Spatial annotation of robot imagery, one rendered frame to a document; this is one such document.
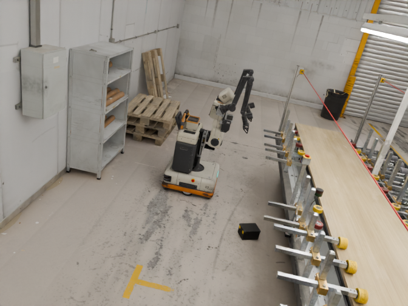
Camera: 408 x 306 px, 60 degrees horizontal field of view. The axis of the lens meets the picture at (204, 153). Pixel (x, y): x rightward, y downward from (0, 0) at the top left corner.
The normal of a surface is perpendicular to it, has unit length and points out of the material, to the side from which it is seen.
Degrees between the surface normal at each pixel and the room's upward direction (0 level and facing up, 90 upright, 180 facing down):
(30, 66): 90
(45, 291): 0
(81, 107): 90
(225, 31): 90
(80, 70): 90
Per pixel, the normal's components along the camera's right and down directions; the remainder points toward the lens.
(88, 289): 0.18, -0.90
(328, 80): -0.14, 0.38
